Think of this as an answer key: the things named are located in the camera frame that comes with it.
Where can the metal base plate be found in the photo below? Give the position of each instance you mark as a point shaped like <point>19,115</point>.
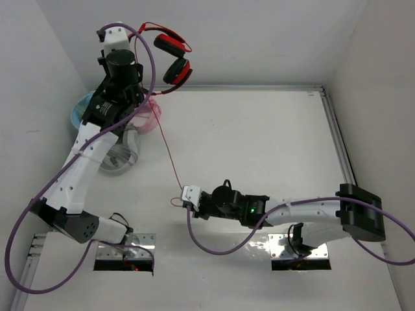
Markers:
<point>137,246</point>
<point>279,249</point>

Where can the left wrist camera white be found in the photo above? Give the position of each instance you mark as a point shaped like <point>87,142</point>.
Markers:
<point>114,38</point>

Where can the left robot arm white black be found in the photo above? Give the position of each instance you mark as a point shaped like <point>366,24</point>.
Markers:
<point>101,141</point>

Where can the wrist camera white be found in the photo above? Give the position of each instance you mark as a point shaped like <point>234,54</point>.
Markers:
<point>114,38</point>
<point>190,196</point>

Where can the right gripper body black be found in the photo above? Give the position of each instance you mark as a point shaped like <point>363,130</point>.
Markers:
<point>208,208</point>

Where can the red black headphones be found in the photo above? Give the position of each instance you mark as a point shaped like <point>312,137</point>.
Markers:
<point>178,72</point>

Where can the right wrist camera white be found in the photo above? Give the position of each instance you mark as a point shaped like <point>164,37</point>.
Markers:
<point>190,196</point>

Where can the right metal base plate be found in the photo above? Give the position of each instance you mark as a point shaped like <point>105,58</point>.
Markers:
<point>279,249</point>

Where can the light blue headphones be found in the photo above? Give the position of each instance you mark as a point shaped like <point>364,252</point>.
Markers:
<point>79,109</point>

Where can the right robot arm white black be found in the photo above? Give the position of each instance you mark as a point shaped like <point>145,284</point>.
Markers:
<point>353,212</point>

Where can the pink headphones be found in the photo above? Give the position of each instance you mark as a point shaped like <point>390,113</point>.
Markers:
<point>147,119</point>

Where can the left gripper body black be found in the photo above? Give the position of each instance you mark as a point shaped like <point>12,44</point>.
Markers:
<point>136,94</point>

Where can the grey white headphones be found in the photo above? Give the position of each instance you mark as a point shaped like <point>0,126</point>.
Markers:
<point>124,154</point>

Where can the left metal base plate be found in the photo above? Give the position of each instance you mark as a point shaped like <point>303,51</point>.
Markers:
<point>137,246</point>

